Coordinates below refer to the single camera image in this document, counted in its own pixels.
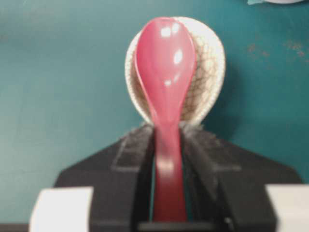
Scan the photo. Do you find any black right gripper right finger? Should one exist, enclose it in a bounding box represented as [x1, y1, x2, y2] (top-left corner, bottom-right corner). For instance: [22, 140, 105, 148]
[180, 123, 303, 232]

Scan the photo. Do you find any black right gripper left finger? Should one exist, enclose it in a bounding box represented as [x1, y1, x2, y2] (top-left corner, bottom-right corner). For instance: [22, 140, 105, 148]
[54, 125, 154, 232]

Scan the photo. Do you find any pink plastic soup spoon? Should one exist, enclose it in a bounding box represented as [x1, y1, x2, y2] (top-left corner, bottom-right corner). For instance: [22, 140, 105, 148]
[134, 17, 196, 222]

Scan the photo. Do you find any speckled beige spoon rest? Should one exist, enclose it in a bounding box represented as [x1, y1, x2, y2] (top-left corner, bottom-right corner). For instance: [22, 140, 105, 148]
[125, 16, 226, 125]

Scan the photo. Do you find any white ceramic bowl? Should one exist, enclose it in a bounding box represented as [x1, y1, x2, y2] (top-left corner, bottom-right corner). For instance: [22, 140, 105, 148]
[264, 0, 305, 4]

